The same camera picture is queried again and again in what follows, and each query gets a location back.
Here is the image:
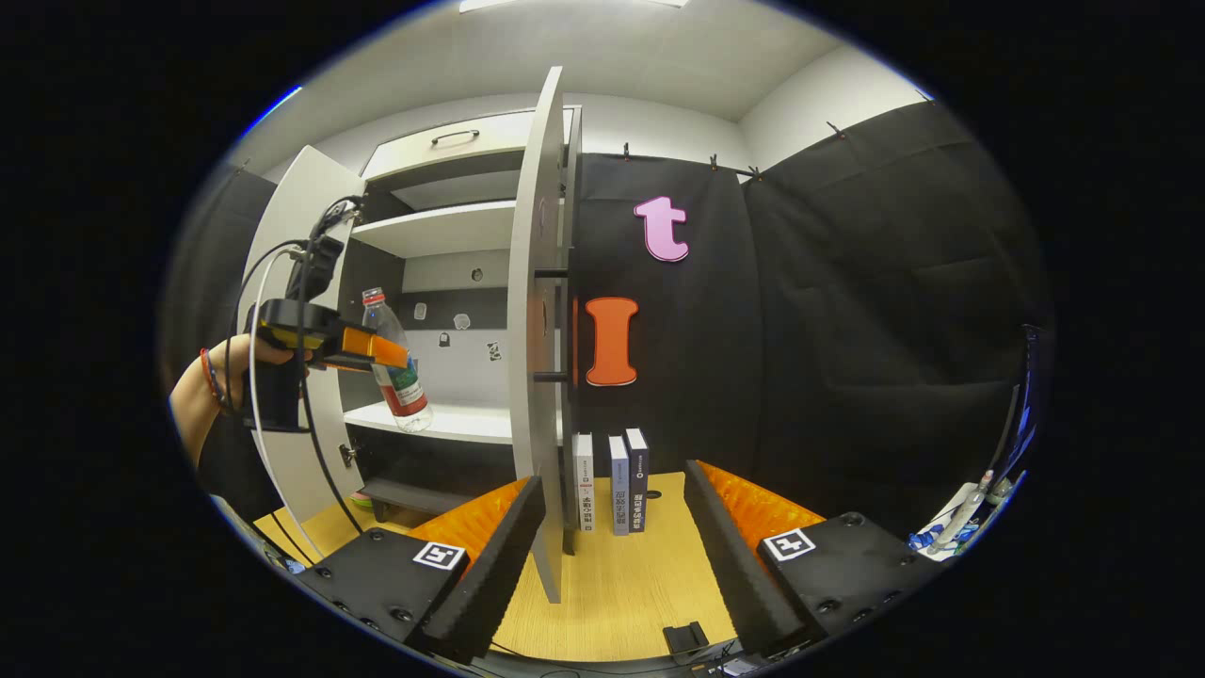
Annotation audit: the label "clear plastic tube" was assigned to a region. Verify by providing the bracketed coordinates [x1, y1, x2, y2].
[927, 469, 997, 553]

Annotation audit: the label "black cable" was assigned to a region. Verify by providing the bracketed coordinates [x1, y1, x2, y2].
[295, 194, 367, 541]

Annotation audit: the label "clear plastic bottle red label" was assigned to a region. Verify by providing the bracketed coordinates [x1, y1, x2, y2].
[361, 286, 435, 435]

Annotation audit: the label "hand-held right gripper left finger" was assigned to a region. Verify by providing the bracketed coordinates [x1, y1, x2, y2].
[297, 476, 548, 666]

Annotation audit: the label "white cabinet drawer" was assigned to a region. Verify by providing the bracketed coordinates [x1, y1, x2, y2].
[360, 107, 576, 182]

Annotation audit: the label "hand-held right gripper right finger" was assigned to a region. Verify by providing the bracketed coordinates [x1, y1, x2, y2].
[682, 460, 929, 661]

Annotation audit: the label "black backdrop cloth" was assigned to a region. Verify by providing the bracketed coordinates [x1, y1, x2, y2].
[160, 99, 1052, 540]

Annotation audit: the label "large ceiling light panel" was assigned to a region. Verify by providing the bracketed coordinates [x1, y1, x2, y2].
[458, 0, 689, 14]

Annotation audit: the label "white cabinet shelf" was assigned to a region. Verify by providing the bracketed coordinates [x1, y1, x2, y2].
[343, 401, 515, 446]
[349, 199, 518, 261]

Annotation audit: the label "grey blue book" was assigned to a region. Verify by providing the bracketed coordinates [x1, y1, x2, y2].
[607, 434, 631, 537]

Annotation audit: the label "red wrist bracelet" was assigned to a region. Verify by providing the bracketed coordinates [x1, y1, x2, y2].
[199, 347, 230, 413]

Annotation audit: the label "white book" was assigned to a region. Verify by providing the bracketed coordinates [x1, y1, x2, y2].
[571, 432, 597, 534]

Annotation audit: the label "small black device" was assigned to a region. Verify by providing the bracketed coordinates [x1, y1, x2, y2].
[662, 621, 710, 661]

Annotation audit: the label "white blue plastic bag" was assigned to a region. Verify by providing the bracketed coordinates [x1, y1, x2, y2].
[908, 481, 991, 563]

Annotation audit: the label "white cabinet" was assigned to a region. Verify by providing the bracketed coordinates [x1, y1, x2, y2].
[235, 66, 585, 604]

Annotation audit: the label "white cabinet door black handle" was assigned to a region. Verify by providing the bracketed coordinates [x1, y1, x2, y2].
[507, 66, 571, 605]

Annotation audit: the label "white cabinet door with hinges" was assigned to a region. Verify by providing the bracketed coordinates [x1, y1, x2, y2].
[235, 145, 370, 558]

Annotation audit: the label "black bar door handle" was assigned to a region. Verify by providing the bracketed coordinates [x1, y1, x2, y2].
[533, 247, 579, 384]

